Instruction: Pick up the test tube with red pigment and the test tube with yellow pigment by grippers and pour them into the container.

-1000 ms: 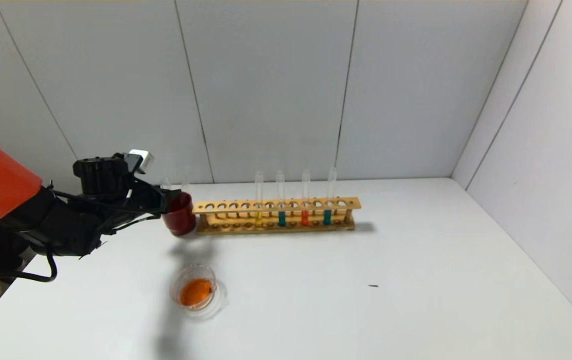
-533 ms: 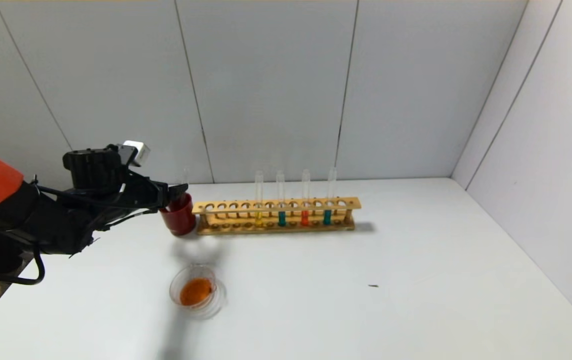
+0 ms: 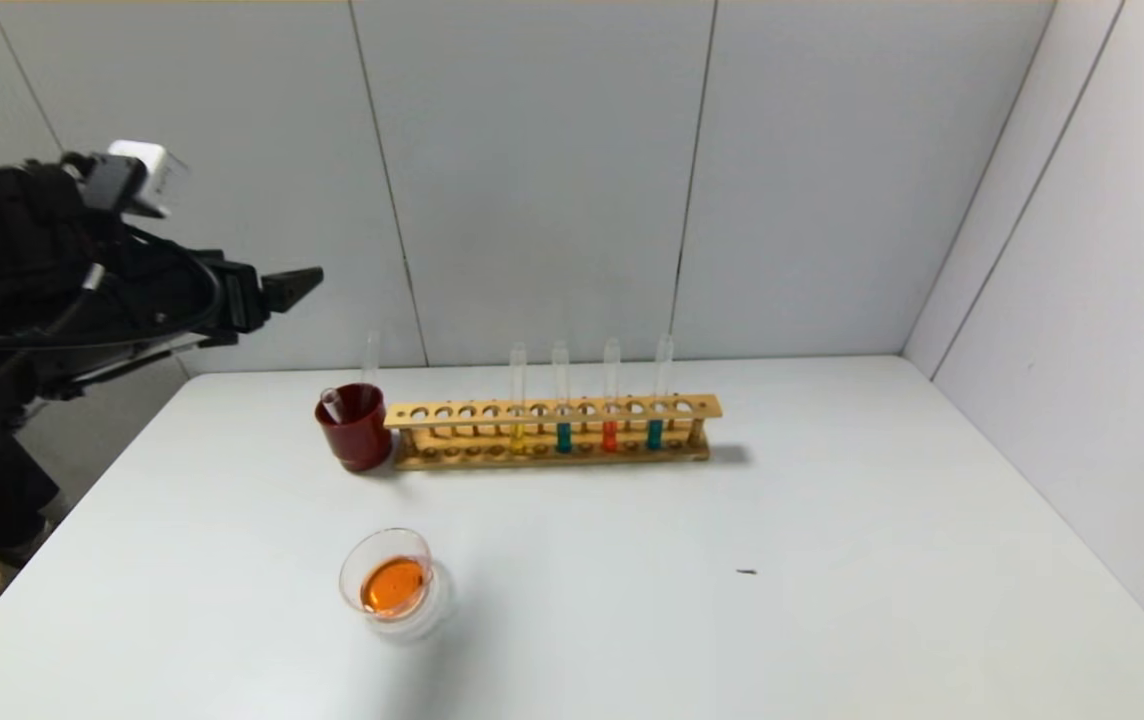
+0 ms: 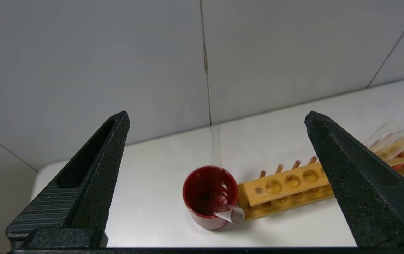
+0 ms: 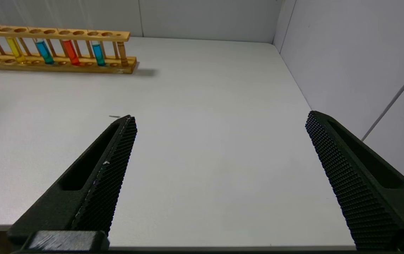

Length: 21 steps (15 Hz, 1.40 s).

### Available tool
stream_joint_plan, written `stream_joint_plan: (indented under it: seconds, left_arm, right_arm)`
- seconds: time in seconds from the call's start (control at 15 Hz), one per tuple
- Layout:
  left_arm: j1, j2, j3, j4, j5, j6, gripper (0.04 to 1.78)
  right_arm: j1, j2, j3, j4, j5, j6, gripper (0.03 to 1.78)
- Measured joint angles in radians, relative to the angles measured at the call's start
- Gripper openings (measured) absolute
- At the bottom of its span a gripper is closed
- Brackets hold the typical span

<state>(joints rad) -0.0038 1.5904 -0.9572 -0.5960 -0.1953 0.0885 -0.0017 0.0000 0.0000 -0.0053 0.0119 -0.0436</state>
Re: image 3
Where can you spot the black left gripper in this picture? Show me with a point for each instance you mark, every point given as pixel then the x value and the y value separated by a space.
pixel 243 296

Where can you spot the yellow pigment test tube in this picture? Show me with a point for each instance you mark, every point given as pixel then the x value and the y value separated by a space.
pixel 372 360
pixel 517 435

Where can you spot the red pigment test tube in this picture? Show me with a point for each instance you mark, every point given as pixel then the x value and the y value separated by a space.
pixel 333 405
pixel 609 435

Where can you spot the black and orange left arm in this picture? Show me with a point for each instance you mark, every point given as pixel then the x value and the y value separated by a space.
pixel 12 260

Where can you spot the wooden test tube rack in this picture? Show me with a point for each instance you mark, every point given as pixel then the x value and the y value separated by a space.
pixel 552 410

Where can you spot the teal pigment test tube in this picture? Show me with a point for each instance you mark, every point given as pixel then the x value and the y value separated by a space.
pixel 654 434
pixel 563 437

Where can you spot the dark red cup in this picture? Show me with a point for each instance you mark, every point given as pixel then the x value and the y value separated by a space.
pixel 360 435

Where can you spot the clear glass spouted dish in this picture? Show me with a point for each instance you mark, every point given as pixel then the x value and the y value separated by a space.
pixel 395 585

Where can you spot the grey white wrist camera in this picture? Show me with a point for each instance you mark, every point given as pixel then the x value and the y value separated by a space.
pixel 137 175

